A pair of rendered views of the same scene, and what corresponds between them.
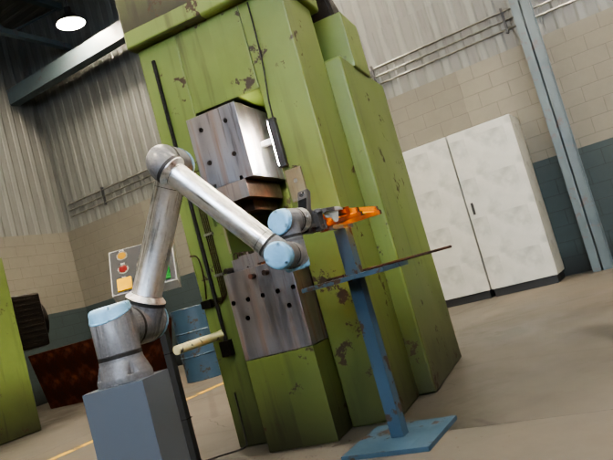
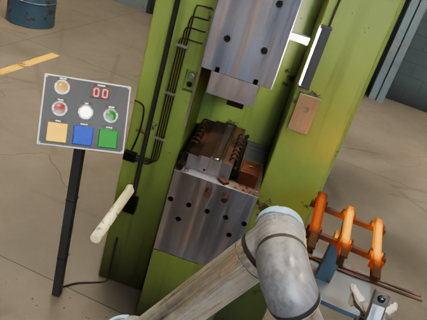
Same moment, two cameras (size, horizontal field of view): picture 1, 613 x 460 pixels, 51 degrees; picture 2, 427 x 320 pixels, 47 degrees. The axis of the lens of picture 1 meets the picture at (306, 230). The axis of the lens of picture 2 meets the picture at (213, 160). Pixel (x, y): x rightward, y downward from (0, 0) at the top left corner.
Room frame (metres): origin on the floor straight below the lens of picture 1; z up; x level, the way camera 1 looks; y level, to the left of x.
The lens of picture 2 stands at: (1.45, 0.90, 1.96)
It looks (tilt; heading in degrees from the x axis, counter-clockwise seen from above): 27 degrees down; 342
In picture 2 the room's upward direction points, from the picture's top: 17 degrees clockwise
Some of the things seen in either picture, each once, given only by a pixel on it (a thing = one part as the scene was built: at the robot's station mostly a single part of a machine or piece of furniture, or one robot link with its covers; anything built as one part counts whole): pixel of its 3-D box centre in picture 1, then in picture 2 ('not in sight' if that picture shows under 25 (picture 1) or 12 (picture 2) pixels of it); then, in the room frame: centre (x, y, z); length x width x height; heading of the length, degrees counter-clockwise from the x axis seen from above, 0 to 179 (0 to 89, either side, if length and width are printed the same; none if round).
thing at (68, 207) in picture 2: (171, 365); (70, 209); (3.38, 0.87, 0.54); 0.04 x 0.04 x 1.08; 69
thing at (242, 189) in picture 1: (249, 193); (239, 75); (3.45, 0.25, 1.32); 0.42 x 0.20 x 0.10; 159
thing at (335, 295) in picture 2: (355, 276); (322, 277); (2.84, -0.15, 0.74); 0.40 x 0.30 x 0.02; 62
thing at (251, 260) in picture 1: (266, 257); (217, 145); (3.45, 0.25, 0.96); 0.42 x 0.20 x 0.09; 159
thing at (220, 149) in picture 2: not in sight; (224, 140); (3.44, 0.23, 0.99); 0.42 x 0.05 x 0.01; 159
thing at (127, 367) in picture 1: (123, 367); not in sight; (2.22, 0.74, 0.65); 0.19 x 0.19 x 0.10
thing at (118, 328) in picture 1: (115, 328); not in sight; (2.23, 0.74, 0.79); 0.17 x 0.15 x 0.18; 165
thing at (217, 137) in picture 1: (244, 148); (265, 23); (3.44, 0.21, 1.56); 0.42 x 0.39 x 0.40; 159
